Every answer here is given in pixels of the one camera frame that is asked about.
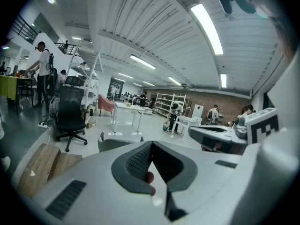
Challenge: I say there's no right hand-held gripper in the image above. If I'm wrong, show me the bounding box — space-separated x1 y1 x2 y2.
188 107 280 154

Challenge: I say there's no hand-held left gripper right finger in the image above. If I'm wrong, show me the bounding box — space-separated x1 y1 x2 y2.
152 141 261 225

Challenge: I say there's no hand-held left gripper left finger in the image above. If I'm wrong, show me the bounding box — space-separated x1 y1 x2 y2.
34 141 166 225

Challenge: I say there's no grey office chair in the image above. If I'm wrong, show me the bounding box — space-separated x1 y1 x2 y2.
97 132 145 153

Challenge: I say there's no black office chair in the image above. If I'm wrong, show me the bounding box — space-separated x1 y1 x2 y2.
55 75 89 152

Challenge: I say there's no white desk table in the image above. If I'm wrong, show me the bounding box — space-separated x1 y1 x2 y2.
112 101 146 134

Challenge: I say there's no person's left hand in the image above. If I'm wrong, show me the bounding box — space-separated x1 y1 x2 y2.
146 171 157 196

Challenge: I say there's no white board panel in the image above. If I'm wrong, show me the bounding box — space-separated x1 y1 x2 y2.
192 104 204 119

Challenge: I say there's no small white side table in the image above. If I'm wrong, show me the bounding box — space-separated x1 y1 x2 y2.
172 115 203 137

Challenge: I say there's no white open shelf unit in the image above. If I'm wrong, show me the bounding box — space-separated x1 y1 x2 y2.
153 92 191 117

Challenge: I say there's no pink armchair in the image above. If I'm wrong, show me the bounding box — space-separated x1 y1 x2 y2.
97 94 115 118

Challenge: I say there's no white metal shelving rack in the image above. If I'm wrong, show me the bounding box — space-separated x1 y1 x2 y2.
67 42 104 117

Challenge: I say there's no white floor fan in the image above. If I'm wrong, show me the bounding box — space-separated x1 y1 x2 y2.
49 96 61 117

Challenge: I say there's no yellow-green cloth table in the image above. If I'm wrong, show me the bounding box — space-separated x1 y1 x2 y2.
0 75 19 102

